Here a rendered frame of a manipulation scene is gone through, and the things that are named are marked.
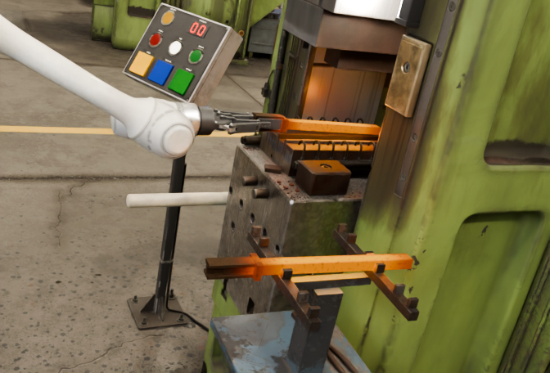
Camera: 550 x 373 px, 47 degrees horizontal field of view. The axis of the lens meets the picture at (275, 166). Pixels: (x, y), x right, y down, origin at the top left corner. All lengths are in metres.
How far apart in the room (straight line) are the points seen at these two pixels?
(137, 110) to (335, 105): 0.81
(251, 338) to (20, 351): 1.17
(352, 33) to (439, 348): 0.88
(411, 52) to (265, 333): 0.72
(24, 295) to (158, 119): 1.48
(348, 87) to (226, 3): 4.67
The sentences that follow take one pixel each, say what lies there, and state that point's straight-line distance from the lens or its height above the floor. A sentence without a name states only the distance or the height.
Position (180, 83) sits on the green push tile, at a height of 1.00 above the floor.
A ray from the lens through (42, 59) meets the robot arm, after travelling 1.46.
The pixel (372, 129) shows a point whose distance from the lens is 1.86.
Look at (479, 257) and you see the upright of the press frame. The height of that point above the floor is 0.84.
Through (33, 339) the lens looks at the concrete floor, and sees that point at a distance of 2.50.
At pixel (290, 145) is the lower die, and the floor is 0.99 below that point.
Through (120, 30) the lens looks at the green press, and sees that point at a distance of 6.59.
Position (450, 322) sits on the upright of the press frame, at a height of 0.64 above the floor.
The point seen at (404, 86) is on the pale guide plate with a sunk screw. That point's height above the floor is 1.25.
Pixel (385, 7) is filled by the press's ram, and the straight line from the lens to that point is 1.62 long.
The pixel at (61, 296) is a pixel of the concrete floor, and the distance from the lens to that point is 2.71.
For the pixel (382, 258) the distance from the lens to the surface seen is 1.33.
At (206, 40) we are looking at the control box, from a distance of 2.08.
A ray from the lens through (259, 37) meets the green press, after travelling 7.16.
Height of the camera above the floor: 1.56
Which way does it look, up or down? 22 degrees down
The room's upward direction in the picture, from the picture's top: 11 degrees clockwise
